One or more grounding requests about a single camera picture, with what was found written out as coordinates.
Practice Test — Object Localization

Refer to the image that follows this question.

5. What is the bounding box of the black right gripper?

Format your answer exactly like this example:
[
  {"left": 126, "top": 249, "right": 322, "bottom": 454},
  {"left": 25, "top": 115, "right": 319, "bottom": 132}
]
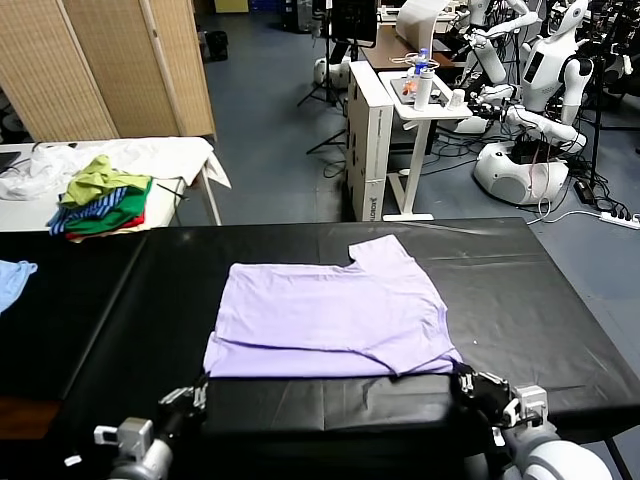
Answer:
[{"left": 451, "top": 363, "right": 519, "bottom": 429}]

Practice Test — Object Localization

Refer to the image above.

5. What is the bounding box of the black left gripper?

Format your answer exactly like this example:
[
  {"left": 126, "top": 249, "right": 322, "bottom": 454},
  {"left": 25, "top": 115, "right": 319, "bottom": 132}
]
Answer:
[{"left": 157, "top": 374, "right": 210, "bottom": 444}]

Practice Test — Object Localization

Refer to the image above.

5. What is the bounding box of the lavender t-shirt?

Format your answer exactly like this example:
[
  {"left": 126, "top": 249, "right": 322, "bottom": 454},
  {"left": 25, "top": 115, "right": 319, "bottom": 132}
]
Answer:
[{"left": 202, "top": 237, "right": 464, "bottom": 379}]

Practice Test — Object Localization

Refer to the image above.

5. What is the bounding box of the white rounded robot base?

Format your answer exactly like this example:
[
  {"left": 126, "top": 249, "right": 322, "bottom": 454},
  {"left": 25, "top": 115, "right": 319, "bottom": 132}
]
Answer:
[{"left": 472, "top": 141, "right": 570, "bottom": 206}]

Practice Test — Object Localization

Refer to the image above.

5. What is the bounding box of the small white robot base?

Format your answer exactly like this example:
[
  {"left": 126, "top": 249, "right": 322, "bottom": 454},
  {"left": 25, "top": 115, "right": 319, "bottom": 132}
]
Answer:
[{"left": 313, "top": 56, "right": 351, "bottom": 91}]

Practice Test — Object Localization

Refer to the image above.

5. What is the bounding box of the white jointed robot arm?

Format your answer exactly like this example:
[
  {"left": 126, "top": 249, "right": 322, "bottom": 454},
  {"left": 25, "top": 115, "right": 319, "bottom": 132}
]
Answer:
[{"left": 469, "top": 84, "right": 589, "bottom": 154}]

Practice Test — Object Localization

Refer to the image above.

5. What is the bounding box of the beige garment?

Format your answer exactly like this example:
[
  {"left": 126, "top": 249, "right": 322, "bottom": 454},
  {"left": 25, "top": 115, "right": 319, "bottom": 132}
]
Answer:
[{"left": 67, "top": 222, "right": 151, "bottom": 245}]

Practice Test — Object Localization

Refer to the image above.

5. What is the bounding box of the red garment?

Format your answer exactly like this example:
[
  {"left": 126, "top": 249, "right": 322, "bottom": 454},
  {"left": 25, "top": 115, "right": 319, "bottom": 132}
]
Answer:
[{"left": 64, "top": 209, "right": 147, "bottom": 240}]

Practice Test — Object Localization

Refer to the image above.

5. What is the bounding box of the white folding table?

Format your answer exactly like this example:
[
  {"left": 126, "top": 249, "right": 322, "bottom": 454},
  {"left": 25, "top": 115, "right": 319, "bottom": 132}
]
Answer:
[{"left": 172, "top": 167, "right": 224, "bottom": 226}]

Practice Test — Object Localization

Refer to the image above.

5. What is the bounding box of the green garment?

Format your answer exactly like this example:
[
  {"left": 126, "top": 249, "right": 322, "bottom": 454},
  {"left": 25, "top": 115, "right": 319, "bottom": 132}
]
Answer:
[{"left": 64, "top": 177, "right": 154, "bottom": 234}]

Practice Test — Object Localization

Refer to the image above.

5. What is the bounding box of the thin black rod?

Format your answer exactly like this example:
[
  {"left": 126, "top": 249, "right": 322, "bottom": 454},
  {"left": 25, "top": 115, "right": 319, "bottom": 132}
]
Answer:
[{"left": 156, "top": 180, "right": 190, "bottom": 202}]

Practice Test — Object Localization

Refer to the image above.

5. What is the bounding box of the light blue garment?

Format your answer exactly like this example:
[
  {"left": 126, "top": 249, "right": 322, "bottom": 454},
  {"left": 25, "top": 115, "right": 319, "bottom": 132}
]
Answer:
[{"left": 0, "top": 259, "right": 39, "bottom": 314}]

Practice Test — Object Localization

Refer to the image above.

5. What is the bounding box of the blue striped garment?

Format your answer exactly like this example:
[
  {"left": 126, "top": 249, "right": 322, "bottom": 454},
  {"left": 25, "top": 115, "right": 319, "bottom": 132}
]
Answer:
[{"left": 47, "top": 187, "right": 129, "bottom": 237}]

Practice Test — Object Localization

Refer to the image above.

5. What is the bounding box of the white power strip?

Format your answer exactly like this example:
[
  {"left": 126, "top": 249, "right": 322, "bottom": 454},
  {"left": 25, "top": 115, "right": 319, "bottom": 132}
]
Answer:
[{"left": 599, "top": 210, "right": 640, "bottom": 226}]

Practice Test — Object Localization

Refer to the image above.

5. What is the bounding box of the yellow-green garment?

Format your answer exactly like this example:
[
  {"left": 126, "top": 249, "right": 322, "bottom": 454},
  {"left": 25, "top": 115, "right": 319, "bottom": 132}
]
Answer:
[{"left": 60, "top": 154, "right": 152, "bottom": 209}]

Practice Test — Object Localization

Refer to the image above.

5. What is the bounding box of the white side table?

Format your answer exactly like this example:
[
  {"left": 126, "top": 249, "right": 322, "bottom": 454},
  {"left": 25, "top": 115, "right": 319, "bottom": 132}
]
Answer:
[{"left": 377, "top": 69, "right": 474, "bottom": 222}]

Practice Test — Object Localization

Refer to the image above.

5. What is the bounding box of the white tablecloth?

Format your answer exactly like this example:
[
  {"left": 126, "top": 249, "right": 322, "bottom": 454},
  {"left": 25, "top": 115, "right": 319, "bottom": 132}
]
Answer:
[{"left": 0, "top": 135, "right": 233, "bottom": 234}]

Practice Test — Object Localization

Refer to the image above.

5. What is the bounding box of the tall white cardboard box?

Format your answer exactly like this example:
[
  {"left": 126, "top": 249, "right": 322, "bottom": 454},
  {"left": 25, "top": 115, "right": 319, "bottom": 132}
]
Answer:
[{"left": 344, "top": 60, "right": 396, "bottom": 223}]

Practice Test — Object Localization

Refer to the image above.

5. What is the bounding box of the white crumpled garment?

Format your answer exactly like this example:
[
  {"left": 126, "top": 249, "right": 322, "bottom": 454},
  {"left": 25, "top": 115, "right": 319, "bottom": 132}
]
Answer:
[{"left": 0, "top": 142, "right": 81, "bottom": 201}]

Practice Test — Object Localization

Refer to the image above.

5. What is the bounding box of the black pole stand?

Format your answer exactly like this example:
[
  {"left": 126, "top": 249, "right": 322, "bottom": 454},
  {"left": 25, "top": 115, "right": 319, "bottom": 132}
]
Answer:
[{"left": 588, "top": 54, "right": 610, "bottom": 186}]

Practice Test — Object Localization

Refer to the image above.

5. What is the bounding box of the white thermos bottle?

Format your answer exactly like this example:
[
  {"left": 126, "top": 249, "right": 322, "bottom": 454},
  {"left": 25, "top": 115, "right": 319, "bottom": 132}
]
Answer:
[{"left": 413, "top": 68, "right": 435, "bottom": 112}]

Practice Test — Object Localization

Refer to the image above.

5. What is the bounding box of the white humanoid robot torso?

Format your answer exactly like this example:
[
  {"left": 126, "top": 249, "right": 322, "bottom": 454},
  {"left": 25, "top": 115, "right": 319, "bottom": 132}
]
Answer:
[{"left": 521, "top": 0, "right": 596, "bottom": 126}]

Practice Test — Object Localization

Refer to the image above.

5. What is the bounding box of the slim white humanoid robot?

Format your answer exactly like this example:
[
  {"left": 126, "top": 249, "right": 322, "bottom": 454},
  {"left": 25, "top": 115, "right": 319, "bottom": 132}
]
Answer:
[{"left": 462, "top": 0, "right": 541, "bottom": 84}]

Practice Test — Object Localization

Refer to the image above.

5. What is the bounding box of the black tripod stand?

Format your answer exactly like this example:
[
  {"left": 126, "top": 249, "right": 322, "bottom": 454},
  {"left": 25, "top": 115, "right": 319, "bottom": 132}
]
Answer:
[{"left": 297, "top": 0, "right": 351, "bottom": 109}]

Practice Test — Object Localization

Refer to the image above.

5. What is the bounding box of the brown wooden desk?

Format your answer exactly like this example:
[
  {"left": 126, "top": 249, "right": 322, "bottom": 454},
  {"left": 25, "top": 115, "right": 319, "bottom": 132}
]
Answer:
[{"left": 360, "top": 24, "right": 469, "bottom": 71}]

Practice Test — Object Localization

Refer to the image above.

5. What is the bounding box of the wicker folding screen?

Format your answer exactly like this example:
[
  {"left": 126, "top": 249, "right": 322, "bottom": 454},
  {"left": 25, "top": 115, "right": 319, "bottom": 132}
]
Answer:
[{"left": 0, "top": 0, "right": 217, "bottom": 143}]

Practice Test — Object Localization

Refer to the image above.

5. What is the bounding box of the black trash bin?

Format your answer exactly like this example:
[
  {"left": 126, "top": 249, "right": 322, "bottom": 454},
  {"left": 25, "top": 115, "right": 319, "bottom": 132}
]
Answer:
[{"left": 205, "top": 30, "right": 230, "bottom": 62}]

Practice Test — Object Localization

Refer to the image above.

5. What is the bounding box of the white curved shell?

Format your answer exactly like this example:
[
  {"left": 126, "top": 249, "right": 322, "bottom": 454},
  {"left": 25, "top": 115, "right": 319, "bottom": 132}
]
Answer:
[{"left": 396, "top": 0, "right": 449, "bottom": 49}]

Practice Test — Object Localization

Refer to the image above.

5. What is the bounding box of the black monitor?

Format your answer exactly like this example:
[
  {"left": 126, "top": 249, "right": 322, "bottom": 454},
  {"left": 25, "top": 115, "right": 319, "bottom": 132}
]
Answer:
[{"left": 332, "top": 0, "right": 377, "bottom": 50}]

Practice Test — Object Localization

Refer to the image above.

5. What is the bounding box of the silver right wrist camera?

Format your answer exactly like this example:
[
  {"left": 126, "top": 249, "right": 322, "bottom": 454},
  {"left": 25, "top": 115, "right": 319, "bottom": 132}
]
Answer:
[{"left": 503, "top": 383, "right": 549, "bottom": 427}]

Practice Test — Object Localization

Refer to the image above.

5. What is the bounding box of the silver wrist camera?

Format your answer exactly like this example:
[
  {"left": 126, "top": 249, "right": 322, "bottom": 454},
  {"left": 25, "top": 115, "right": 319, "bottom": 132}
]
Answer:
[
  {"left": 503, "top": 383, "right": 549, "bottom": 427},
  {"left": 93, "top": 417, "right": 154, "bottom": 457}
]

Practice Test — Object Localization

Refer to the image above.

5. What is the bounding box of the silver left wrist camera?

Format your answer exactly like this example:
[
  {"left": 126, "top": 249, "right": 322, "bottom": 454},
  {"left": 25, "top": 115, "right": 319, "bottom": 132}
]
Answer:
[{"left": 93, "top": 417, "right": 154, "bottom": 457}]

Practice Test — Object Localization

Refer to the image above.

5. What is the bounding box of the white floor cable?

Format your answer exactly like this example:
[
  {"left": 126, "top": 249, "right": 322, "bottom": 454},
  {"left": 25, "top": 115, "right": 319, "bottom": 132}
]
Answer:
[{"left": 529, "top": 197, "right": 606, "bottom": 226}]

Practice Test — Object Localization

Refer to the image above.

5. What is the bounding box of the white coiled cable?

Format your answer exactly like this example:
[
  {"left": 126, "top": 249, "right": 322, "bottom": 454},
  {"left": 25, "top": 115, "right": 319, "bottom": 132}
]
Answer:
[{"left": 391, "top": 52, "right": 441, "bottom": 71}]

